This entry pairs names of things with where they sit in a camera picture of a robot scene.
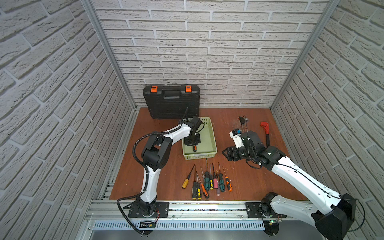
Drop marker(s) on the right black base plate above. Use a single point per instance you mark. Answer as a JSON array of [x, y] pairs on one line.
[[254, 211]]

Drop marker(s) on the aluminium rail frame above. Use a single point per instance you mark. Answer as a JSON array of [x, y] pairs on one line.
[[184, 215]]

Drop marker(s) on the yellow handled screwdriver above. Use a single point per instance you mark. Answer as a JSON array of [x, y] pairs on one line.
[[186, 181]]

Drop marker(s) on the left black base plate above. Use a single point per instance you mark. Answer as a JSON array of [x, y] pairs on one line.
[[161, 208]]

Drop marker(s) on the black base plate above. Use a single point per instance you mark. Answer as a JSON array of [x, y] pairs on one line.
[[161, 208], [254, 211]]

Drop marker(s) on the orange black curved screwdriver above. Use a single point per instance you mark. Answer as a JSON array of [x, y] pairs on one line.
[[228, 183]]

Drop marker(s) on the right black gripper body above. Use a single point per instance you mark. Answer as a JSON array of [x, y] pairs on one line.
[[243, 154]]

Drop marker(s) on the red pipe wrench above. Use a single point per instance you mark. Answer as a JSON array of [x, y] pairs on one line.
[[265, 125]]

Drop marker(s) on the small black metal part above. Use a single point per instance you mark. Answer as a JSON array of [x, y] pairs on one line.
[[243, 120]]

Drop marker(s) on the black yellow dotted screwdriver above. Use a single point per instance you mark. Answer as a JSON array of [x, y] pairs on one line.
[[211, 178]]

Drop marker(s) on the pink handled screwdriver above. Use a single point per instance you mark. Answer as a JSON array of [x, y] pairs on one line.
[[215, 182]]

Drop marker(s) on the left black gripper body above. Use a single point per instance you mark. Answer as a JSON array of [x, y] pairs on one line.
[[193, 140]]

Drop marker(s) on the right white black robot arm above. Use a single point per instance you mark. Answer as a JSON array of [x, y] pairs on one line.
[[329, 212]]

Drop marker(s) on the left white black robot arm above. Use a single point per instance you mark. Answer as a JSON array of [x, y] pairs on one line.
[[152, 152]]

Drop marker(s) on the black plastic tool case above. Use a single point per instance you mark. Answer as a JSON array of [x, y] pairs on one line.
[[172, 102]]

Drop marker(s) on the black yellow striped screwdriver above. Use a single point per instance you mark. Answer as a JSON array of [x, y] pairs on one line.
[[195, 188]]

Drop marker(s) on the clear handled screwdriver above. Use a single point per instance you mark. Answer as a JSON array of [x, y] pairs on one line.
[[218, 187]]

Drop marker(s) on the green black large screwdriver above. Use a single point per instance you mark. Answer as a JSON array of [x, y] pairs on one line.
[[206, 177]]

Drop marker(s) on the orange slim screwdriver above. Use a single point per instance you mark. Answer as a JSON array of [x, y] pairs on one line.
[[203, 189]]

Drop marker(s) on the light green plastic bin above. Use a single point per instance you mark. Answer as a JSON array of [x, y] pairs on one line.
[[207, 148]]

